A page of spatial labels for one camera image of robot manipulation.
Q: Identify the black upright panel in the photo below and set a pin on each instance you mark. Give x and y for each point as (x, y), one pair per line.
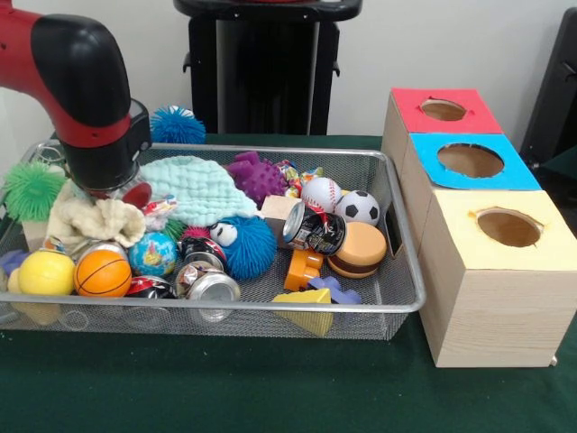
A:
(559, 90)

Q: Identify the blue spiky ball with eyes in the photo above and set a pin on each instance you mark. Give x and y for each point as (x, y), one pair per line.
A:
(245, 245)

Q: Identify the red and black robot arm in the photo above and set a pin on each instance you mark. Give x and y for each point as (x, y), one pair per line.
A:
(77, 90)

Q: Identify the pale blue waffle cloth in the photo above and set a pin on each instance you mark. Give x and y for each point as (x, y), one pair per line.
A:
(194, 188)

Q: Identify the small soccer ball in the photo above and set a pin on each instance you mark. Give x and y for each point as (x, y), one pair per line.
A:
(358, 207)

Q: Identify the purple spiky toy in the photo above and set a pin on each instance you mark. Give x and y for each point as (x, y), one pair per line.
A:
(256, 177)

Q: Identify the small orange basketball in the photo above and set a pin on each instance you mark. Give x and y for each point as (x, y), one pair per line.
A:
(103, 273)

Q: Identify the wooden box with three holes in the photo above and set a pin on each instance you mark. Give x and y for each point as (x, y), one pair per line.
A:
(487, 316)

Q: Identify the plain wooden cube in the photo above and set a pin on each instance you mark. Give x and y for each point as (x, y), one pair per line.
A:
(278, 215)

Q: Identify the plain blue spiky ball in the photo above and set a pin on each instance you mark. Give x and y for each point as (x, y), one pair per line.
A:
(178, 126)

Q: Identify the large green spiky ball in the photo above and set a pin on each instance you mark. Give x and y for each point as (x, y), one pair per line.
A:
(32, 191)

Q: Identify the white baseball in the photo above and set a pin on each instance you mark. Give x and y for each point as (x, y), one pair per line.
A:
(321, 195)

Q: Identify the dark green table cloth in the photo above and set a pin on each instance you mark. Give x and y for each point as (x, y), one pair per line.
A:
(270, 388)

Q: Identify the yellow smiley ball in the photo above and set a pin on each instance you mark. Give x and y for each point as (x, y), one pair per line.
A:
(47, 272)

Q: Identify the shallow clear mesh bin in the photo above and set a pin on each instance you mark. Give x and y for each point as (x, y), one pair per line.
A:
(388, 271)

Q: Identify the small blue globe ball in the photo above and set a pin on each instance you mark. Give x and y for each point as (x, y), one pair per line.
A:
(153, 254)

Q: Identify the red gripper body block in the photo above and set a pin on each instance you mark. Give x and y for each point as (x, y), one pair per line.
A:
(137, 195)

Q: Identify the silver drink can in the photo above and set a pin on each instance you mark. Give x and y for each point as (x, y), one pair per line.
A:
(213, 289)

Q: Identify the cream yellow knitted cloth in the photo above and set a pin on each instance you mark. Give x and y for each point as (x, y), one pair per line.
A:
(95, 221)

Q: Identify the black drink can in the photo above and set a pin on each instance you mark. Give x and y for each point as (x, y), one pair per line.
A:
(315, 227)

